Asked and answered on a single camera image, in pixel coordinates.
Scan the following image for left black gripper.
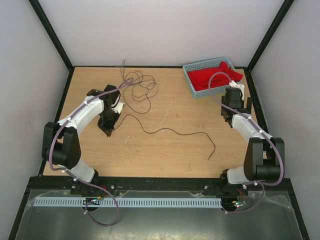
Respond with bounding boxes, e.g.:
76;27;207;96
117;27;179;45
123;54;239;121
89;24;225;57
98;108;122;137

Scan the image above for black wire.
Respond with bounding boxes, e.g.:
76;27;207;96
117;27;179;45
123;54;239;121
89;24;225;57
113;113;216;161

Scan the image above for black wires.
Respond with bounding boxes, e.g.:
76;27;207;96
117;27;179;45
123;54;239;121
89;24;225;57
121;59;160;115

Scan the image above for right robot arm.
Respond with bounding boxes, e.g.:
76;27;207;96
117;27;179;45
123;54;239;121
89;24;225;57
218;87;285;195

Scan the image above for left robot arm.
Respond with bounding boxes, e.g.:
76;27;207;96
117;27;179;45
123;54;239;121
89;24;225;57
41;84;125;194

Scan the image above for blue perforated plastic basket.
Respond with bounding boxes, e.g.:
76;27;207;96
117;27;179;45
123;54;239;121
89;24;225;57
182;56;242;100

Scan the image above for red cloth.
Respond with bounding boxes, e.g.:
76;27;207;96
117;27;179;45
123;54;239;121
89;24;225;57
187;61;243;92

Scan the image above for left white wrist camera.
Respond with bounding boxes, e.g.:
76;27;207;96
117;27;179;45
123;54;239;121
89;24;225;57
111;95;125;115

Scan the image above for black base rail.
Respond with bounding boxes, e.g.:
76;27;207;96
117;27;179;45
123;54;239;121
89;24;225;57
69;177;250;196

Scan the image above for light blue slotted cable duct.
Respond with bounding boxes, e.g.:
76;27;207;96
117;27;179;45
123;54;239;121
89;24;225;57
33;197;221;209

